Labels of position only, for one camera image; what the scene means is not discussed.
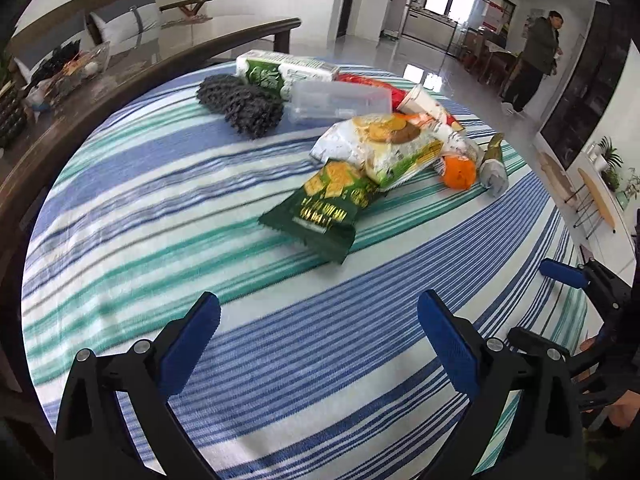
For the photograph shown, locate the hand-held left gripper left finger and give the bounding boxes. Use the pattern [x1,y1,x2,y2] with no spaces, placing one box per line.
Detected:
[54,291,223,480]

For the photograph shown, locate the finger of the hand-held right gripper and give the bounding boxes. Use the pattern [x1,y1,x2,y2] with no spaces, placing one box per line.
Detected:
[507,326,598,367]
[539,257,632,311]

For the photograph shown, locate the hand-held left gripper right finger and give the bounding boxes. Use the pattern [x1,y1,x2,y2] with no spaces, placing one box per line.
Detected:
[417,289,587,480]

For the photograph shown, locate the cream bread packet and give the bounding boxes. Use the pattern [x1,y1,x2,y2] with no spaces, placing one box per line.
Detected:
[396,83,483,166]

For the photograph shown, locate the clear plastic box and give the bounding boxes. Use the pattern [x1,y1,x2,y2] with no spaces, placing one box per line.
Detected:
[282,81,393,126]

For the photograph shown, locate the person's right hand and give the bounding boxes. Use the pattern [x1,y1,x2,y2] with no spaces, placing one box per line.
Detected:
[607,392,640,432]

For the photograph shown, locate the round wooden side table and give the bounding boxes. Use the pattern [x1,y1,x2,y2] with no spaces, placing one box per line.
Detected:
[575,167,618,235]
[537,152,581,206]

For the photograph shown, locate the potted green plant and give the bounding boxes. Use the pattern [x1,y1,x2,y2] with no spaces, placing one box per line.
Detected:
[597,136,626,168]
[602,167,640,201]

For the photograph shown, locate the crumpled grey tube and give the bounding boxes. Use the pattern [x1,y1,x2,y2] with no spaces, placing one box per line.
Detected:
[477,132,510,197]

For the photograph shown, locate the blue green striped tablecloth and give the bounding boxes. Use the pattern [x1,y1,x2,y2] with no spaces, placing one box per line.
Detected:
[20,57,592,480]

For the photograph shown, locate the black television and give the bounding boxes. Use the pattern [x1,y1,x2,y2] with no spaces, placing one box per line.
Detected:
[542,7,633,171]

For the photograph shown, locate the dark green cracker packet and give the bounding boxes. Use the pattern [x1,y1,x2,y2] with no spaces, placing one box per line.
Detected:
[258,159,379,265]

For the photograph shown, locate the white green cookie packet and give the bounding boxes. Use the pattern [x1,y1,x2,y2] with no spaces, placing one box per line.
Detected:
[310,114,446,192]

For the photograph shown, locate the wooden dining table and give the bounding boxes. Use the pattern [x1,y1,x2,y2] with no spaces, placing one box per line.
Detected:
[462,30,523,96]

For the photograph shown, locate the black spiky mesh roll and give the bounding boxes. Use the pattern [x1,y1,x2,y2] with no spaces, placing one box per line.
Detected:
[196,74,251,113]
[224,85,285,140]

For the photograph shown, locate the red sausage packet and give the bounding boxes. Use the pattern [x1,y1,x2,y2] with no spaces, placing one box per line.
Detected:
[334,72,412,108]

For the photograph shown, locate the green white milk carton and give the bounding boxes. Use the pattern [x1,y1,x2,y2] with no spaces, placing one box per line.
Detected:
[235,50,340,101]

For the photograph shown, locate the grey white strapped pillow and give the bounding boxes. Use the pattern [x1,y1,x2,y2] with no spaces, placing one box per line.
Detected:
[89,0,161,56]

